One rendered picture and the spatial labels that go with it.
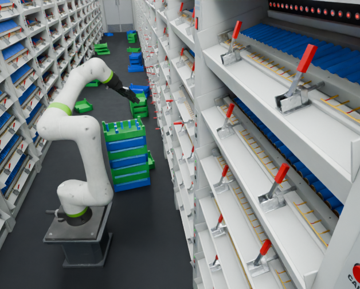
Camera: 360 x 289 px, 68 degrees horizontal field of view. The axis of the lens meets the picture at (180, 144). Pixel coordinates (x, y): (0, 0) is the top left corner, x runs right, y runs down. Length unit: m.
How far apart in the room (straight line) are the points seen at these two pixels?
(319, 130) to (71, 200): 1.34
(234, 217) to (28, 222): 1.79
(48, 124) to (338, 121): 1.16
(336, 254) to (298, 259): 0.12
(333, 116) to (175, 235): 1.64
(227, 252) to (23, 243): 1.56
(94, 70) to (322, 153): 1.37
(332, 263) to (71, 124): 1.13
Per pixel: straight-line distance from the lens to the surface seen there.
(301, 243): 0.47
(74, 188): 1.53
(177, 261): 1.80
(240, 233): 0.72
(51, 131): 1.33
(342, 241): 0.34
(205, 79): 0.84
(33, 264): 2.03
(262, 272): 0.66
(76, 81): 1.59
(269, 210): 0.51
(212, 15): 0.81
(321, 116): 0.40
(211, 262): 1.10
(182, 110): 1.34
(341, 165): 0.32
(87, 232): 1.64
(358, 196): 0.30
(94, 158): 1.35
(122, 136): 2.03
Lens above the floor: 1.47
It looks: 31 degrees down
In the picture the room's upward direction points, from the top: 1 degrees counter-clockwise
